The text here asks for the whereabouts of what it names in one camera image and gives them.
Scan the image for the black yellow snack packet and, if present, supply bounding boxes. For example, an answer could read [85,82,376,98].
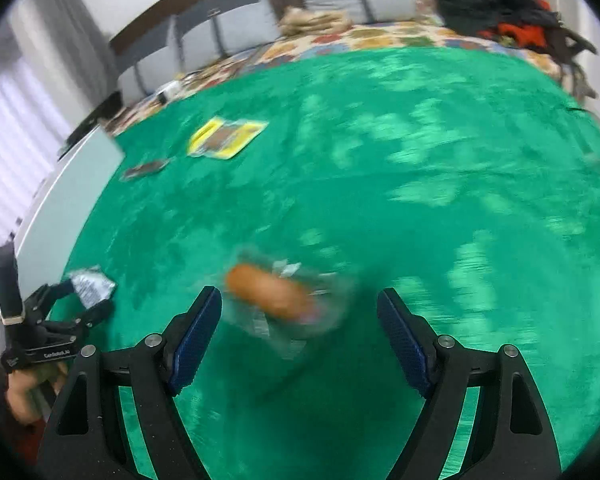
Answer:
[121,158,171,182]

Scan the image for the beige folded cloth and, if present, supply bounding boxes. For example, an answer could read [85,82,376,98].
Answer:
[277,6,355,37]

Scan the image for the clear packet with bread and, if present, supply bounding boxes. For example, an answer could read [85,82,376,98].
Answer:
[219,247,357,361]

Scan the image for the orange red garment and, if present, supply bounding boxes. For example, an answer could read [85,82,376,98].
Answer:
[477,0,553,51]

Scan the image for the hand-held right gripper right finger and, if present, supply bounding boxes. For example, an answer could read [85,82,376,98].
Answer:
[376,287,563,480]

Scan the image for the grey curtain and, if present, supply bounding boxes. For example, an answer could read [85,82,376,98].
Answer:
[0,0,116,331]

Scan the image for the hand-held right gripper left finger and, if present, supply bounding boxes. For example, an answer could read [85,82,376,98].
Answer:
[37,285,223,480]

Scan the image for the person's left hand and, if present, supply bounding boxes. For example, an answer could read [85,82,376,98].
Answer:
[4,360,70,423]

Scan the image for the white board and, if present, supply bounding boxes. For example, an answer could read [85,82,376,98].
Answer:
[0,125,125,341]

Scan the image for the silver black snack packet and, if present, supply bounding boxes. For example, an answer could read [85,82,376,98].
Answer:
[66,265,117,312]

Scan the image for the small white object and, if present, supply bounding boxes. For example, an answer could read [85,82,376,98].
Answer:
[156,81,182,104]

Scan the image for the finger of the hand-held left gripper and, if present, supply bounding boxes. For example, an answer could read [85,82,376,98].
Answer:
[24,280,77,318]
[42,300,116,335]

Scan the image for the green floral blanket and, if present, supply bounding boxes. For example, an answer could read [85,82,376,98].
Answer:
[47,45,600,480]

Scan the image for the colourful floral bed sheet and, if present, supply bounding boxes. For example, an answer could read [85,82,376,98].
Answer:
[102,19,566,136]

